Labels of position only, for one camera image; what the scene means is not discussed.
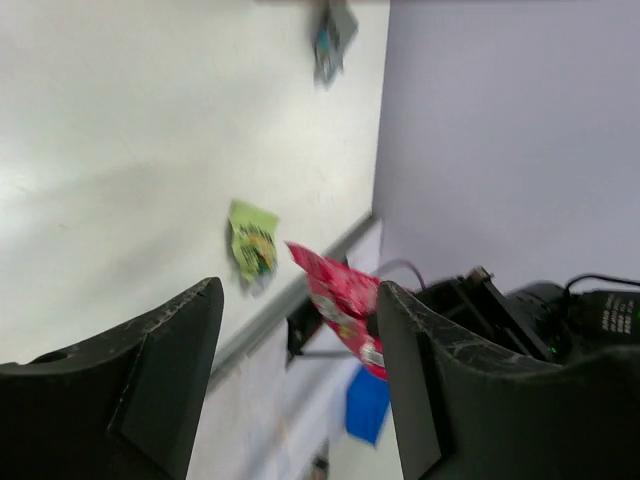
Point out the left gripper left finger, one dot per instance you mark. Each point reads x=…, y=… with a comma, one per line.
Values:
x=123, y=404

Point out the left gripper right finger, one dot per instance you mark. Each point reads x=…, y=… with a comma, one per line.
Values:
x=466, y=408

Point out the red snack packet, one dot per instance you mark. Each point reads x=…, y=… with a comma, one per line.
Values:
x=346, y=300

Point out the small green snack packet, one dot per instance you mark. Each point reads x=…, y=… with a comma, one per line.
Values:
x=253, y=244

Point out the silver grey snack packet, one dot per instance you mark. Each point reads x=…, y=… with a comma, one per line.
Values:
x=336, y=31

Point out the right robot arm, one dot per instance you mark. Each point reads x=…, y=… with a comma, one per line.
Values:
x=542, y=320

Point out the blue box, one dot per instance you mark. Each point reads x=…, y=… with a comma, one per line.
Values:
x=367, y=404

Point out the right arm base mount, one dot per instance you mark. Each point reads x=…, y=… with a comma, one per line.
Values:
x=303, y=323

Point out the aluminium front rail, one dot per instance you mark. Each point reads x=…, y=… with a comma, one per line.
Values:
x=269, y=317

